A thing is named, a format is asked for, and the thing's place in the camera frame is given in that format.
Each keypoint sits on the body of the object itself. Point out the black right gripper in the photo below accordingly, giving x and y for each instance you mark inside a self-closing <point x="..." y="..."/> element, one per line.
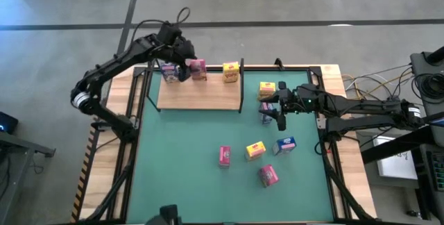
<point x="295" y="101"/>

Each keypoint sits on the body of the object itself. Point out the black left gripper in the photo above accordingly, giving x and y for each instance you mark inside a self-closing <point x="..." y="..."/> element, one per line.
<point x="180" y="51"/>

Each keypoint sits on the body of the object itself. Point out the blue cereal box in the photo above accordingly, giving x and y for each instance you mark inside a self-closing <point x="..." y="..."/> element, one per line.
<point x="170" y="73"/>
<point x="265" y="107"/>
<point x="284" y="145"/>

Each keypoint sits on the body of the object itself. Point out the pink cereal box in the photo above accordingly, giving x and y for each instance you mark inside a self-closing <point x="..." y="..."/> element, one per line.
<point x="198" y="69"/>
<point x="224" y="156"/>
<point x="268" y="175"/>

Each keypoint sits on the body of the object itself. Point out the yellow cereal box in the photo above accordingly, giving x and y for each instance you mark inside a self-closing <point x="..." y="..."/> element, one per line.
<point x="255" y="150"/>
<point x="266" y="89"/>
<point x="231" y="72"/>

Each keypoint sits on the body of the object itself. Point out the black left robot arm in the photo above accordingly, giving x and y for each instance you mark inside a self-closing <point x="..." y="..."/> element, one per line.
<point x="114" y="63"/>

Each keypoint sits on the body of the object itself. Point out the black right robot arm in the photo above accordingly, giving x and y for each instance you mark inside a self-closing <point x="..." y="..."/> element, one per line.
<point x="364" y="108"/>

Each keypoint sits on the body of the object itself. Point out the wooden board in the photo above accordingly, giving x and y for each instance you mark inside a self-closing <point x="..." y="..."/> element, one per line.
<point x="215" y="94"/>

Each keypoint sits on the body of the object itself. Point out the black clamp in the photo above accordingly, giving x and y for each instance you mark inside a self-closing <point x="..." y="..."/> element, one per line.
<point x="279" y="64"/>

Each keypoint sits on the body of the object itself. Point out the green table mat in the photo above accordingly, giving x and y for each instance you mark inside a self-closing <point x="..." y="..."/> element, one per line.
<point x="208" y="190"/>

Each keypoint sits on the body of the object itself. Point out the black power adapter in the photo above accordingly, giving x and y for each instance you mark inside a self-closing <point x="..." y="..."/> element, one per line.
<point x="393" y="98"/>

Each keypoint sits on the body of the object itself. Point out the black side desk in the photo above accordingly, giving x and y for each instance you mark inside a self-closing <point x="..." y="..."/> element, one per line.
<point x="388" y="150"/>

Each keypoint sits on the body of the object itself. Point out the white board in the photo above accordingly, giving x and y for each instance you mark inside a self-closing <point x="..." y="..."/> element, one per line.
<point x="395" y="167"/>

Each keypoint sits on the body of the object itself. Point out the black boxy device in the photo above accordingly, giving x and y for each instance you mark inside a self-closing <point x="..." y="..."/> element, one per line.
<point x="170" y="214"/>

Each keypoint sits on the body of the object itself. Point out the yellow black hazard tape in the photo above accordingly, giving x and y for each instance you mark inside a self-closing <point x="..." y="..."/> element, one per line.
<point x="83" y="173"/>

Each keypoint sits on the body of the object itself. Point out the grey equipment stand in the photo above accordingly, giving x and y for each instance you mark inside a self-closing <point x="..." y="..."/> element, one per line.
<point x="421" y="65"/>

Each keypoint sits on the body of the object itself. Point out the black keyboard blue keys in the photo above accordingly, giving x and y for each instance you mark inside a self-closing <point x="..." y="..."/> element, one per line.
<point x="437" y="173"/>

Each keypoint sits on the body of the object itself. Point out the grey metal desk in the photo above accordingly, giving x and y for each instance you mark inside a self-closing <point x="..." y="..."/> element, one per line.
<point x="17" y="143"/>

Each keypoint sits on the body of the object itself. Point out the black computer case blue lights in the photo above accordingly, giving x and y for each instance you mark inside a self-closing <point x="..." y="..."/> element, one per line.
<point x="7" y="122"/>

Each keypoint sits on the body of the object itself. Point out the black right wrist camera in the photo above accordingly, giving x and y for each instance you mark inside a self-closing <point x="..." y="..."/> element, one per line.
<point x="281" y="123"/>

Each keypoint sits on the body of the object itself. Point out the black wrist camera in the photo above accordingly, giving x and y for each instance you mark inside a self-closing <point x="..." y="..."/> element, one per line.
<point x="170" y="30"/>
<point x="281" y="123"/>

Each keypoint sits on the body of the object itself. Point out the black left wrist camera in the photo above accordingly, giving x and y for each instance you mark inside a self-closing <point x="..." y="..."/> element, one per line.
<point x="170" y="30"/>

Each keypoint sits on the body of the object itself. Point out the black metal table frame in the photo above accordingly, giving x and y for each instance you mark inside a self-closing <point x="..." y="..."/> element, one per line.
<point x="315" y="71"/>

